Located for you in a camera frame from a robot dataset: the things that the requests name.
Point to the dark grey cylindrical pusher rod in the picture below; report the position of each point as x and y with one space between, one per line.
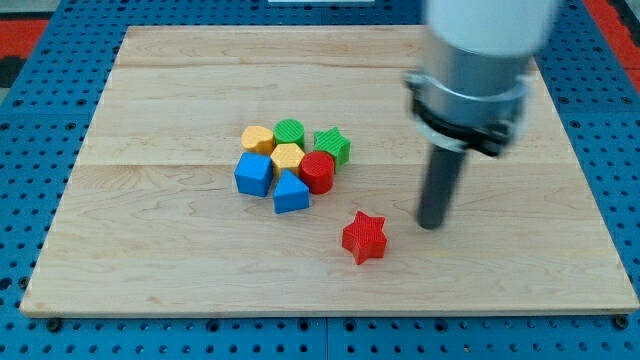
444 168

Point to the red star block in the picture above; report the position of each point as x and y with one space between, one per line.
364 238

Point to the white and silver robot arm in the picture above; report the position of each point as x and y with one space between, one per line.
469 90

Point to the green star block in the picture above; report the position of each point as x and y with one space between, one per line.
333 142

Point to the red cylinder block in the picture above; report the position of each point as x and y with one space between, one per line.
316 170

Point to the blue triangle block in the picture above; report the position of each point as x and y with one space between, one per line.
291 194

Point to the yellow hexagon block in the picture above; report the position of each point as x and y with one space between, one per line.
286 156

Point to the green cylinder block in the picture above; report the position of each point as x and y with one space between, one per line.
288 131

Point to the yellow heart block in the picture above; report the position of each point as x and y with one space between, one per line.
258 139

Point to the blue cube block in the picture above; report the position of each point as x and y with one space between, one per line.
254 174

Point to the light wooden board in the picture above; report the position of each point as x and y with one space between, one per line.
151 223

